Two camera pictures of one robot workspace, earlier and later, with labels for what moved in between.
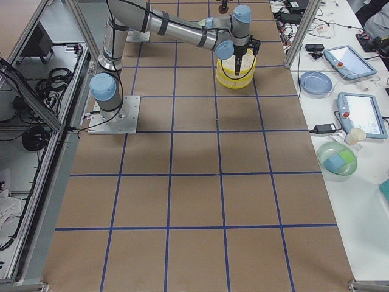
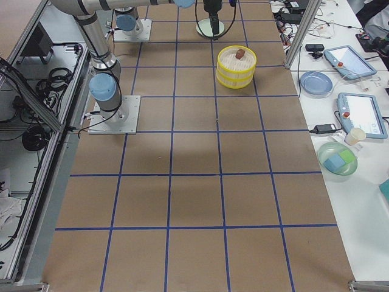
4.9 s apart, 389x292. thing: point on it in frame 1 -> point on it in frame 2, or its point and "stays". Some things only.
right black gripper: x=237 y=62 -> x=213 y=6
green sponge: x=346 y=156 stays
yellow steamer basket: x=225 y=72 stays
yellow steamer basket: x=227 y=78 stays
